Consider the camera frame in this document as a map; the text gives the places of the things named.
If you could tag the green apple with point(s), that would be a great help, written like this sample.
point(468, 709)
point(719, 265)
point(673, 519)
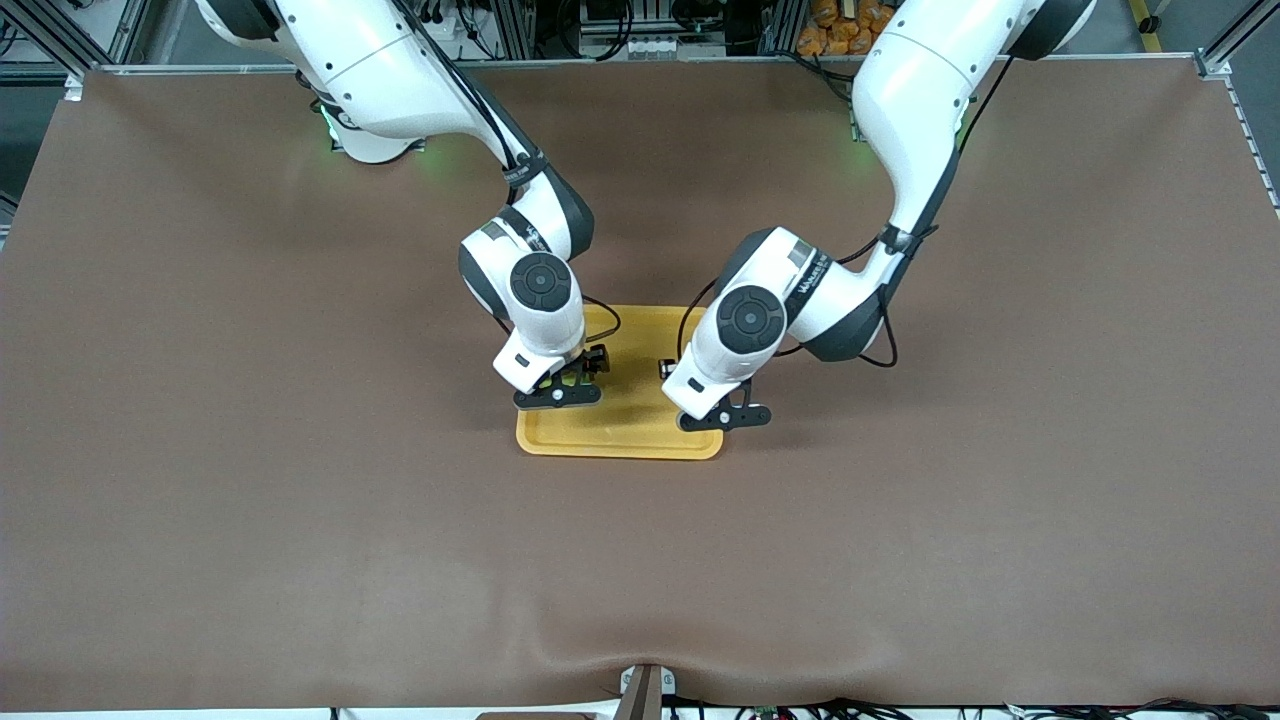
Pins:
point(572, 377)

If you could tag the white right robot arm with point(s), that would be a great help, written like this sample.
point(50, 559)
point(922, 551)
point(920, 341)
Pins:
point(380, 80)

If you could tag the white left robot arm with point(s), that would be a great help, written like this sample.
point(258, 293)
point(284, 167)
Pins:
point(920, 100)

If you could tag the yellow plastic tray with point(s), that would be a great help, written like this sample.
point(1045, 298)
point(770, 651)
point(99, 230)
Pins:
point(620, 430)

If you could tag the brown table mat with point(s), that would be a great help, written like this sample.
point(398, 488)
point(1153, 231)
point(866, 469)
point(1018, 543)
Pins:
point(640, 570)

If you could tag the white power strip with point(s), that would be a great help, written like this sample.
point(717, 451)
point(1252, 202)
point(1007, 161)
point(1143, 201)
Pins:
point(450, 25)

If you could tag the pile of orange items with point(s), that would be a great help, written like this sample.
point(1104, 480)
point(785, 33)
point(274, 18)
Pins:
point(830, 30)

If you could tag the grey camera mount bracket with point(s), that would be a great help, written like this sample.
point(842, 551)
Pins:
point(645, 692)

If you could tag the aluminium frame strut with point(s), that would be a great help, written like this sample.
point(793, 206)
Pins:
point(1225, 45)
point(130, 30)
point(510, 28)

